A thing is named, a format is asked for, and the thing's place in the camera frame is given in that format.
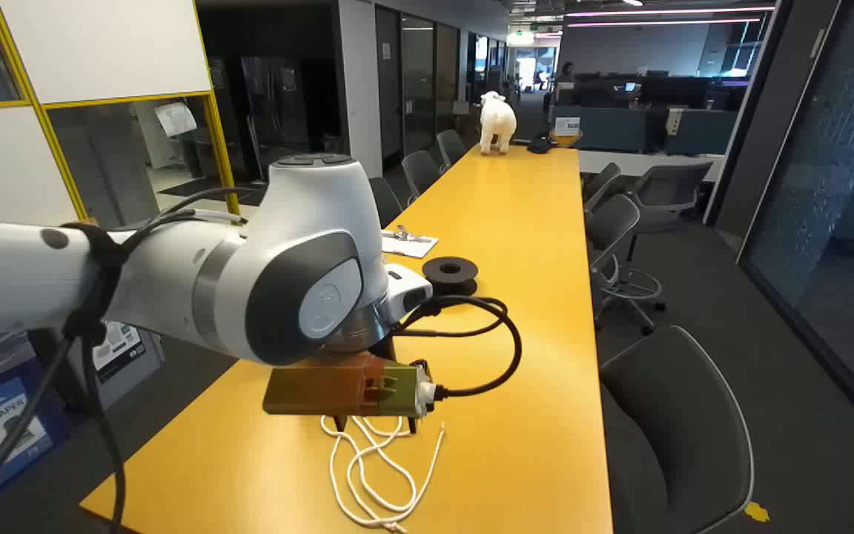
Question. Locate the grey box with label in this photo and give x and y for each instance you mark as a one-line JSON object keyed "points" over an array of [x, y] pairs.
{"points": [[147, 373]]}

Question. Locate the black tape roll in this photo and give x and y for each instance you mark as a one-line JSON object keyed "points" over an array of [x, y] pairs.
{"points": [[432, 283]]}

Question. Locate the white paper sheet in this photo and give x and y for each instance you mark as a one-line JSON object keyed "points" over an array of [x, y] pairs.
{"points": [[417, 247]]}

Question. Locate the grey metal clip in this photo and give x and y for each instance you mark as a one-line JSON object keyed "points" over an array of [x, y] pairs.
{"points": [[402, 234]]}

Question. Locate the grey office chair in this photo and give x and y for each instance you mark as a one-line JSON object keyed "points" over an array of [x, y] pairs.
{"points": [[420, 169], [608, 225], [450, 147], [604, 182], [385, 198], [668, 184], [681, 425]]}

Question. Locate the small black object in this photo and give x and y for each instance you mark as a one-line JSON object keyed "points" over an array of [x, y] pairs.
{"points": [[542, 147]]}

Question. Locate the small white paper sign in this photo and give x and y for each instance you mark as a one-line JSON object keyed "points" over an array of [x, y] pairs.
{"points": [[175, 120]]}

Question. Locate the white side table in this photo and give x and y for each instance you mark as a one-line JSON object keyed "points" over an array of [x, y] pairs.
{"points": [[645, 154]]}

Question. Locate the dark grey sofa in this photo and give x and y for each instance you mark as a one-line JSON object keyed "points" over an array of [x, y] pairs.
{"points": [[616, 129]]}

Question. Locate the yellowish wrist camera box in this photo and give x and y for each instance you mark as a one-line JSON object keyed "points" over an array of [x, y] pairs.
{"points": [[327, 385]]}

